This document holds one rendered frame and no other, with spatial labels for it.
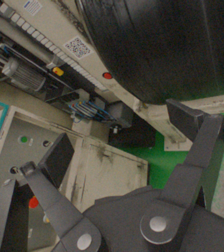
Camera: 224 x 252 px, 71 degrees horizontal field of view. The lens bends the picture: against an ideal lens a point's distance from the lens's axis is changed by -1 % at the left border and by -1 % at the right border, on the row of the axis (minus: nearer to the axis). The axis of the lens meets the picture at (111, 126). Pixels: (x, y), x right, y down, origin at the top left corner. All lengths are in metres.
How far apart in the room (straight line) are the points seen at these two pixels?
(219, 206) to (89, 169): 0.98
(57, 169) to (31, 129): 0.59
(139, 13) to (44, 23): 0.34
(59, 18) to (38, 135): 0.46
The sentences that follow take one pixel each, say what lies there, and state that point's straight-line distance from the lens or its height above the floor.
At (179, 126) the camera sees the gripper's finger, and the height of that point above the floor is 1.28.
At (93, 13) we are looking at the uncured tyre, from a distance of 0.32.
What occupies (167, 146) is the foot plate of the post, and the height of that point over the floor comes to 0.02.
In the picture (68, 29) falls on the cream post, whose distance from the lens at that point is 0.54.
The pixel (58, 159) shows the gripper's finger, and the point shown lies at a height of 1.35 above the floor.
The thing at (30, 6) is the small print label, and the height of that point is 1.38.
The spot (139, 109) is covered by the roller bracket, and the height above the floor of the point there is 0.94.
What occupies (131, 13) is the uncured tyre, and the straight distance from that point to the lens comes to 0.29.
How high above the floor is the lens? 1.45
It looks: 47 degrees down
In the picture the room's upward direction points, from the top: 60 degrees counter-clockwise
